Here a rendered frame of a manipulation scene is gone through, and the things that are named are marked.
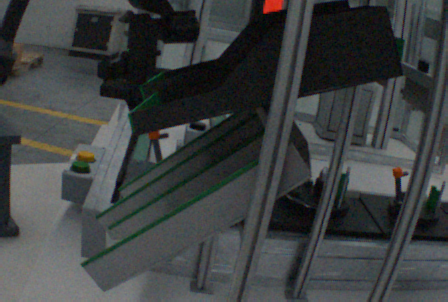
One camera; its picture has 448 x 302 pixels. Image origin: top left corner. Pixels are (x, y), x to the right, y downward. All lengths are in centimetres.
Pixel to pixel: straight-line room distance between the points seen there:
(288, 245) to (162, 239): 41
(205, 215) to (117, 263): 12
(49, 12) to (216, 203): 921
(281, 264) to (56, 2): 888
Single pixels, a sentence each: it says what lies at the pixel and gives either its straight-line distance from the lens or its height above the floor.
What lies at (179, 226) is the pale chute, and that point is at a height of 110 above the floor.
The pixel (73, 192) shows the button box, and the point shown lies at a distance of 112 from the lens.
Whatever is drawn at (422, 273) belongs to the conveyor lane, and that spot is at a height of 90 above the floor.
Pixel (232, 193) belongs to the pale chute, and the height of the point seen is 115.
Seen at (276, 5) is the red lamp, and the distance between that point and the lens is 122.
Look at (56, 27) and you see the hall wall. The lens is 967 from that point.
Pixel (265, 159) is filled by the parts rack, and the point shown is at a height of 120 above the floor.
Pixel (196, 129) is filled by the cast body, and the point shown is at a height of 109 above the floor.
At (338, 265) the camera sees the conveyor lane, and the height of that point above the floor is 92.
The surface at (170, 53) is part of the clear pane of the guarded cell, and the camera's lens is 239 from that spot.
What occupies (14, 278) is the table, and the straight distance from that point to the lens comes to 90.
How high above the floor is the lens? 135
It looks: 14 degrees down
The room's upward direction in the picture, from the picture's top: 11 degrees clockwise
